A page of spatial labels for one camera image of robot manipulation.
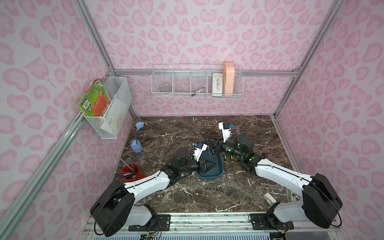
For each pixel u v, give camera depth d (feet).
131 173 2.69
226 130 2.18
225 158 3.12
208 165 2.41
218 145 2.15
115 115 2.81
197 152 2.31
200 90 3.19
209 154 2.41
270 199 2.55
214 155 3.19
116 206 1.36
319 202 1.35
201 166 2.22
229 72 2.72
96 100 2.36
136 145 3.10
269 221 2.15
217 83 2.98
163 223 2.41
